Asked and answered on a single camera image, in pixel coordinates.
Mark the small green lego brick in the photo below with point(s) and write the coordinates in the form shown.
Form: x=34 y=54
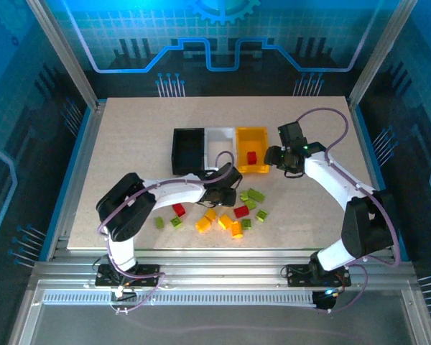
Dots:
x=244 y=196

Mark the red lego brick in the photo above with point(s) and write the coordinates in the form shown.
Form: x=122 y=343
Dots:
x=179 y=209
x=241 y=211
x=251 y=157

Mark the yellow lego brick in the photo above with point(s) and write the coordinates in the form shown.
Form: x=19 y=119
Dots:
x=203 y=225
x=210 y=215
x=224 y=221

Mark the long green lego brick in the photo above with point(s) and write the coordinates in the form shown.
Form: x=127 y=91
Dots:
x=255 y=194

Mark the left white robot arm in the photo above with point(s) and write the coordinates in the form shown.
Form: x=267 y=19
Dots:
x=179 y=192

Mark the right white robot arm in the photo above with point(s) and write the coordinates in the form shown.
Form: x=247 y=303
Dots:
x=330 y=179

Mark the yellow plastic bin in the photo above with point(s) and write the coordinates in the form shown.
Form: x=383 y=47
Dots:
x=252 y=142

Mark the black plastic bin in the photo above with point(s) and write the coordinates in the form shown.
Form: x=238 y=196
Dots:
x=187 y=151

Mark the white plastic bin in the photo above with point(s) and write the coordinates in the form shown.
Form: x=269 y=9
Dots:
x=219 y=142

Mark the aluminium front beam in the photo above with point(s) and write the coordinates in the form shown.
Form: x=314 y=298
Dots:
x=219 y=269

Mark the black controller box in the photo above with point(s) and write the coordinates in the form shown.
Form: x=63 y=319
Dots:
x=323 y=302

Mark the aluminium side rail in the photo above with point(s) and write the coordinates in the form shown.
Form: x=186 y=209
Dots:
x=78 y=179

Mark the aluminium frame post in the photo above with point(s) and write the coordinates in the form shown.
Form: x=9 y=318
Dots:
x=66 y=54
x=382 y=54

